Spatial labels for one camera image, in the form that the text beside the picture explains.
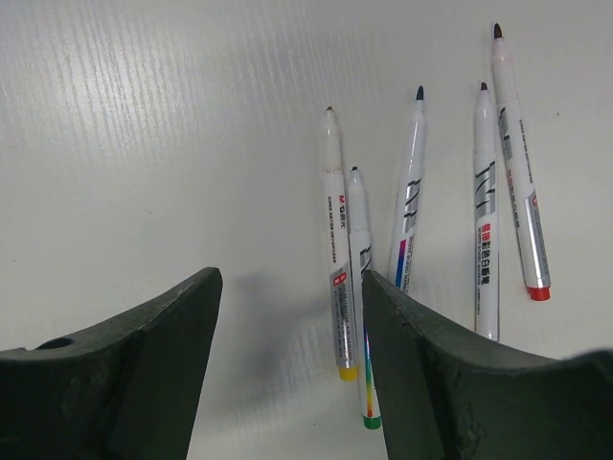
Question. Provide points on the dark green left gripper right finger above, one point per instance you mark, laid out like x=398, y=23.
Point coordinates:
x=446, y=392

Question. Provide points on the white marker yellow end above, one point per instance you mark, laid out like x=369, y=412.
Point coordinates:
x=338, y=250

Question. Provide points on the white marker red end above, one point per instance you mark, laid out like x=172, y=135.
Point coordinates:
x=524, y=202

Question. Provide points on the white marker purple end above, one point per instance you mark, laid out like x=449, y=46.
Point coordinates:
x=487, y=290

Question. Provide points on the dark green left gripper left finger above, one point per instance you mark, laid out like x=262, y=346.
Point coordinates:
x=126, y=388

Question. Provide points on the white marker blue end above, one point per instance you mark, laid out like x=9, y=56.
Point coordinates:
x=410, y=175

